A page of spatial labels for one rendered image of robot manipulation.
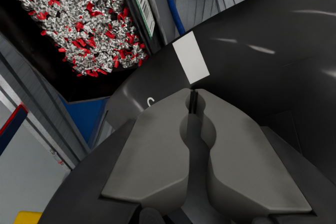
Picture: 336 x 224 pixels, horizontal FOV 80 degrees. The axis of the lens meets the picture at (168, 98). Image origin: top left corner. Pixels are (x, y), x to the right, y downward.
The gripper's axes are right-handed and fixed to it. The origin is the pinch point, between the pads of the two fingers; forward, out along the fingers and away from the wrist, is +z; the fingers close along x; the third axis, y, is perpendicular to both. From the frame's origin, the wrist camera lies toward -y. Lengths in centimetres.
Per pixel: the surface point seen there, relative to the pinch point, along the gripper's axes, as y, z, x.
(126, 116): 5.0, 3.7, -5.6
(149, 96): 2.2, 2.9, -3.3
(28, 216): 39, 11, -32
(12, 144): 74, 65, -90
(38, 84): 12.3, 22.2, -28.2
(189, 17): 11, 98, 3
